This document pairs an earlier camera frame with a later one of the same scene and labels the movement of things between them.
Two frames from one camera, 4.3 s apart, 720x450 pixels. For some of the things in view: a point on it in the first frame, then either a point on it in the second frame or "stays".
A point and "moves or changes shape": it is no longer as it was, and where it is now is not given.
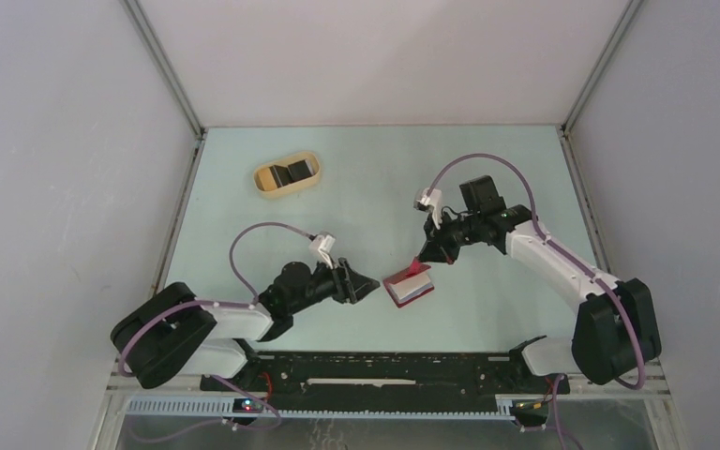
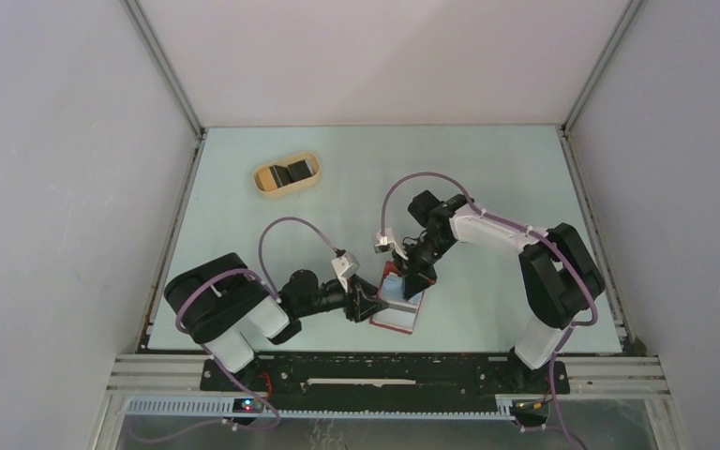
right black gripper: (437, 247) to (413, 273)
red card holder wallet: (404, 287) moves or changes shape
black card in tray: (299, 171) stays
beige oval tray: (294, 186) stays
